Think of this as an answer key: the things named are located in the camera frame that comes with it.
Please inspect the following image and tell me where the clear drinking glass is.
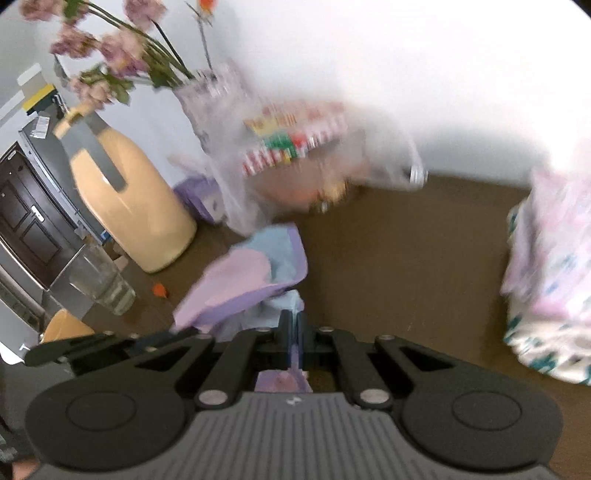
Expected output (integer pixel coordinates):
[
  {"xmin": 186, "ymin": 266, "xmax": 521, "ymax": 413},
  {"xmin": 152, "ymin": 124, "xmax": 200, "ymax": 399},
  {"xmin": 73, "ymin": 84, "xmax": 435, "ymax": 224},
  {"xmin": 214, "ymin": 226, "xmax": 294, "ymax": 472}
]
[{"xmin": 68, "ymin": 244, "xmax": 136, "ymax": 316}]

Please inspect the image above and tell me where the plastic bag of oranges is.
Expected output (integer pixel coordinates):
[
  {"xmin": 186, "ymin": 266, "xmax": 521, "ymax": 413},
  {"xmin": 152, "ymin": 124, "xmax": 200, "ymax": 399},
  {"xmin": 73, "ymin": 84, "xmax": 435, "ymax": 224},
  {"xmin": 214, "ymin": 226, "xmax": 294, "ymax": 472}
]
[{"xmin": 239, "ymin": 101, "xmax": 428, "ymax": 210}]

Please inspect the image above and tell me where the yellow ceramic mug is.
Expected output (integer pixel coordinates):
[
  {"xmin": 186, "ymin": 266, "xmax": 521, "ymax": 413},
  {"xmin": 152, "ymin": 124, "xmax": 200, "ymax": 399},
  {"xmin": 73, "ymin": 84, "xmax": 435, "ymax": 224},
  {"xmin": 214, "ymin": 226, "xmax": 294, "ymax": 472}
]
[{"xmin": 41, "ymin": 309, "xmax": 95, "ymax": 343}]

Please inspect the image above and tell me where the folded floral clothes stack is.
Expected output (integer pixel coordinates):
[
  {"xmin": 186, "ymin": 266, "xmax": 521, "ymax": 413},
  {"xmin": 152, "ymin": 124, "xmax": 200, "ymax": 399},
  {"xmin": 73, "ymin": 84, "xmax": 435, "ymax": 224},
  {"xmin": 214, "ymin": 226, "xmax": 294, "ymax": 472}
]
[{"xmin": 501, "ymin": 169, "xmax": 590, "ymax": 386}]

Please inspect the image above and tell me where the pink flower bouquet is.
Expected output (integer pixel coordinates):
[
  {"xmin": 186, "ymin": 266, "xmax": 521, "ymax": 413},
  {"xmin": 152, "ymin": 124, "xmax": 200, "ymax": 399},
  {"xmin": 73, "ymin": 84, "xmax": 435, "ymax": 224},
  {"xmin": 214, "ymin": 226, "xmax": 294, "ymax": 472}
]
[{"xmin": 19, "ymin": 1, "xmax": 216, "ymax": 110}]

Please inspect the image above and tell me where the pink blue purple garment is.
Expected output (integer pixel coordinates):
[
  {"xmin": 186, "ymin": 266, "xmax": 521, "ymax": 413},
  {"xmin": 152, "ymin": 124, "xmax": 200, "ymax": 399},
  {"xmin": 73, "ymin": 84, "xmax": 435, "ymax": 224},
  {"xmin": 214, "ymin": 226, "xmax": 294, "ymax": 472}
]
[{"xmin": 169, "ymin": 222, "xmax": 317, "ymax": 394}]

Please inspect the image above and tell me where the cream thermos jug grey handle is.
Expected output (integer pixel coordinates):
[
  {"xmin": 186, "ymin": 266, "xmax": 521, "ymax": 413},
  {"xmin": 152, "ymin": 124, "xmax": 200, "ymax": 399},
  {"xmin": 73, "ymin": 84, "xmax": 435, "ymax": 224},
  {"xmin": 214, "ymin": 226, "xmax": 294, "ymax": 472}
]
[{"xmin": 53, "ymin": 104, "xmax": 197, "ymax": 273}]

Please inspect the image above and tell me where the wrapped flower vase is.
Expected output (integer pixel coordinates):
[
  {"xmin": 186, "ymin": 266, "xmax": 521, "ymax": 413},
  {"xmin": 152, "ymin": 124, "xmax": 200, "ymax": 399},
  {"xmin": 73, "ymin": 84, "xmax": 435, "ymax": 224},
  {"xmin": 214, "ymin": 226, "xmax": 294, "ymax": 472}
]
[{"xmin": 172, "ymin": 63, "xmax": 266, "ymax": 236}]

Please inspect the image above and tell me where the small orange peel piece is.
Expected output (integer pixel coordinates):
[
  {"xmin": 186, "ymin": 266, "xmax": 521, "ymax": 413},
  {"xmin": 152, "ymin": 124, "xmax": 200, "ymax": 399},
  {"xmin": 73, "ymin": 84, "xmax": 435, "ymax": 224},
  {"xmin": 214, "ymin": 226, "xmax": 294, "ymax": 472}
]
[{"xmin": 151, "ymin": 283, "xmax": 169, "ymax": 299}]

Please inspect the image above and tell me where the purple tissue box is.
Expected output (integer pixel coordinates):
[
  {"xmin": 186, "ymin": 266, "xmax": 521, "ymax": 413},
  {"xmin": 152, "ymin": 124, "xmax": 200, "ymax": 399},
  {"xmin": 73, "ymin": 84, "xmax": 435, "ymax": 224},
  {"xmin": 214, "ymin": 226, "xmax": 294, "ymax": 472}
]
[{"xmin": 173, "ymin": 175, "xmax": 226, "ymax": 225}]

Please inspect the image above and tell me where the dark brown door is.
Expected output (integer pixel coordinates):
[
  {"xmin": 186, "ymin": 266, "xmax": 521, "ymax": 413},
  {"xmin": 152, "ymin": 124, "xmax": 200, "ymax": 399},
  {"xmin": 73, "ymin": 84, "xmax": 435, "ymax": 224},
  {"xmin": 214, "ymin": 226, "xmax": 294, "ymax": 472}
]
[{"xmin": 1, "ymin": 144, "xmax": 82, "ymax": 288}]

